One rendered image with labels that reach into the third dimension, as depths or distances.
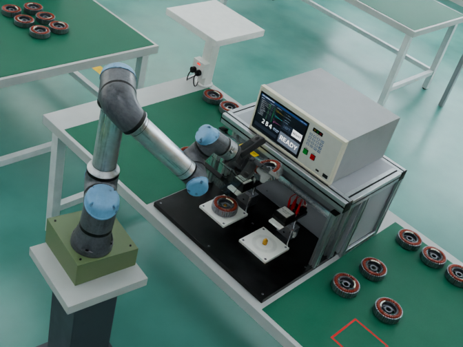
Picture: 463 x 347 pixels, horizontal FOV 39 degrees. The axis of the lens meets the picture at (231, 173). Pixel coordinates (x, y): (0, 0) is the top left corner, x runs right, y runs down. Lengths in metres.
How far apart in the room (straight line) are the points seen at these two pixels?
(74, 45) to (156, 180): 1.24
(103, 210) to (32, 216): 1.57
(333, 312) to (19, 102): 2.86
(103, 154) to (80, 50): 1.61
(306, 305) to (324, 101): 0.80
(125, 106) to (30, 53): 1.76
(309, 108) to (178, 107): 1.06
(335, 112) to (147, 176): 0.89
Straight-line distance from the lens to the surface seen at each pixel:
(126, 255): 2.43
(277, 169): 2.44
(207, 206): 2.77
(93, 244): 2.33
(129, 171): 2.92
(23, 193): 3.91
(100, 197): 2.25
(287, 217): 2.62
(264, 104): 2.62
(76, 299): 2.36
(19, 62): 3.62
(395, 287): 2.79
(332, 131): 2.45
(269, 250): 2.65
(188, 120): 3.34
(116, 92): 2.03
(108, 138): 2.22
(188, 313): 3.38
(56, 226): 2.44
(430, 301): 2.82
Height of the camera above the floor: 2.52
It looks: 36 degrees down
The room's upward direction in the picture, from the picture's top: 16 degrees clockwise
